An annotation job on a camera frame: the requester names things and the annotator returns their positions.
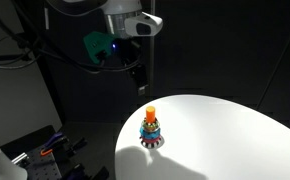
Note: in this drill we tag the black perforated breadboard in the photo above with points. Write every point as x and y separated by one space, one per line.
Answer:
41 166

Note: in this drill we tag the white partition panel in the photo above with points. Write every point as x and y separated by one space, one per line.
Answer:
15 106

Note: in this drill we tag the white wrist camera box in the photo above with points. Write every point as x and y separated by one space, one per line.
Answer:
145 25

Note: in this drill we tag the orange stand peg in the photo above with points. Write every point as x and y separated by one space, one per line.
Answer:
150 113

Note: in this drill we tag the orange clip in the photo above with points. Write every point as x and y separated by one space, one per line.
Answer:
46 152

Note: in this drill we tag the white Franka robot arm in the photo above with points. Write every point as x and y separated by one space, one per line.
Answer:
118 20

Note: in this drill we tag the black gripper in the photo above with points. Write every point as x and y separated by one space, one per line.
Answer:
130 53

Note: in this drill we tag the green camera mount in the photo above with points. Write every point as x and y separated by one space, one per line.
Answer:
96 46

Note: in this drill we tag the silver metal rod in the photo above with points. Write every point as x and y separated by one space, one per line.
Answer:
20 157

